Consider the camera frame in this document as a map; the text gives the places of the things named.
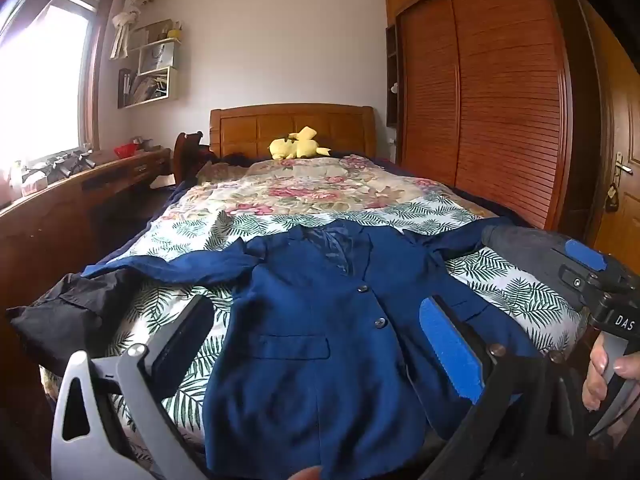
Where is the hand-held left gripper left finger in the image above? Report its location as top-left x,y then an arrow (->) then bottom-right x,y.
50,294 -> 217,480

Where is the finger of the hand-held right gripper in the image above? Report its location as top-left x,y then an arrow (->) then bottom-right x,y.
557,263 -> 634,312
550,237 -> 640,281

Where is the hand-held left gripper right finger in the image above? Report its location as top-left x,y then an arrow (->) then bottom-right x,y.
419,295 -> 593,480

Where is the blue suit jacket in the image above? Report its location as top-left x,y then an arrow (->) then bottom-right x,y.
82,219 -> 543,480

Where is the person's right hand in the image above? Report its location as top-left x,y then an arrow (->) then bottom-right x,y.
581,333 -> 640,412

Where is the person's left hand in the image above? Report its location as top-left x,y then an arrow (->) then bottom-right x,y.
280,466 -> 324,480

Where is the dark grey cloth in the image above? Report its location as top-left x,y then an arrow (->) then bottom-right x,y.
481,224 -> 568,281

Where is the black garment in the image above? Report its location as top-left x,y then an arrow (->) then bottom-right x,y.
6,272 -> 146,376

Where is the wooden door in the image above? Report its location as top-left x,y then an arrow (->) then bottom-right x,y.
575,0 -> 640,281

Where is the wooden slatted wardrobe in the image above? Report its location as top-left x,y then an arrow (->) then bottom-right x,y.
384,0 -> 576,231

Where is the floral leaf print quilt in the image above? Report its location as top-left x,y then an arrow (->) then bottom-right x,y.
40,154 -> 588,441

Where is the long wooden desk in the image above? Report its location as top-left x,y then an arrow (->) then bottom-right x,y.
0,146 -> 173,306

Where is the dark wooden chair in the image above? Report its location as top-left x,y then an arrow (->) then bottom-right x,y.
172,131 -> 213,186

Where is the pile of black gear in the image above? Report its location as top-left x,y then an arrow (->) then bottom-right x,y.
25,147 -> 96,178

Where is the wooden bed headboard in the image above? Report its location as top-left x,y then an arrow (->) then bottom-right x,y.
209,104 -> 377,161

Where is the yellow plush toy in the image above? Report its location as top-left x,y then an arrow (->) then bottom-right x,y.
269,126 -> 332,161

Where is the bright window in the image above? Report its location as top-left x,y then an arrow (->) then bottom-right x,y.
0,0 -> 116,161

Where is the tied white curtain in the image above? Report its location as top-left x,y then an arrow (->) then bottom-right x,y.
110,0 -> 151,61

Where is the white wall shelf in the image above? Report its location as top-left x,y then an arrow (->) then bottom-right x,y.
117,19 -> 183,110

